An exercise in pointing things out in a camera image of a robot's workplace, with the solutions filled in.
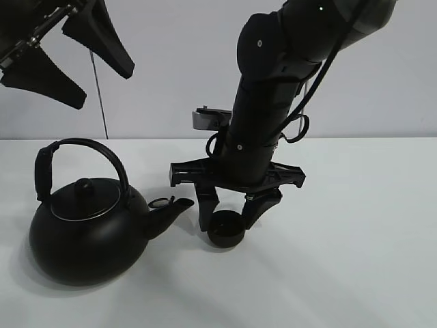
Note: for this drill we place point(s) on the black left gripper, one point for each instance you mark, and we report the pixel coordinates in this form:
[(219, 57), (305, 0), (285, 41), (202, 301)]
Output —
[(26, 66)]

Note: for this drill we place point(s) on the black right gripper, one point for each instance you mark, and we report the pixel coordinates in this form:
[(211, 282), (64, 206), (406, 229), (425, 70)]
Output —
[(261, 195)]

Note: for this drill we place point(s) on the small black teacup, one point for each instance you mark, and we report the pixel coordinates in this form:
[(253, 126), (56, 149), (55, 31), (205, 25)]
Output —
[(226, 229)]

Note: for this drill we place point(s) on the black round teapot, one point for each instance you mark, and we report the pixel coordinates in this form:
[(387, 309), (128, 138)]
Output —
[(94, 229)]

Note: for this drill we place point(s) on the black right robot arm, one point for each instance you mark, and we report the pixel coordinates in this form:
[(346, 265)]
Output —
[(277, 53)]

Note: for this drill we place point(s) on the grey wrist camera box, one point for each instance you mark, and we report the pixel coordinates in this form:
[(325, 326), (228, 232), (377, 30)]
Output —
[(208, 119)]

